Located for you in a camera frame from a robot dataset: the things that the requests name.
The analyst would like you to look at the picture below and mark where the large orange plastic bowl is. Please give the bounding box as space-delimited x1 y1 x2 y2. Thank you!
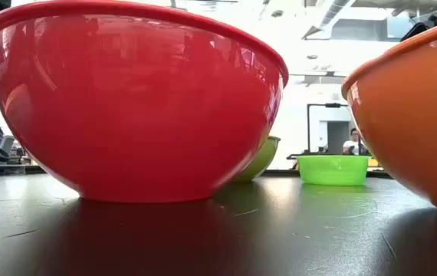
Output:
340 15 437 219

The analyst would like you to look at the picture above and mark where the nested rainbow bowls stack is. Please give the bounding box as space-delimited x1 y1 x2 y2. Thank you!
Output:
0 0 290 204

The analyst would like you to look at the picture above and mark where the black rectangular stand frame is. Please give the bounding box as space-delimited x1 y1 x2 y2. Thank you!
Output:
307 102 352 154

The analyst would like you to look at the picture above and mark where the olive green plastic bowl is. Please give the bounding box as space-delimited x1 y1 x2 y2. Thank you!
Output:
233 135 281 183

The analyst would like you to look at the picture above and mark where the small bright green plastic bowl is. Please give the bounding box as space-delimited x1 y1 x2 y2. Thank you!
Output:
297 154 370 187

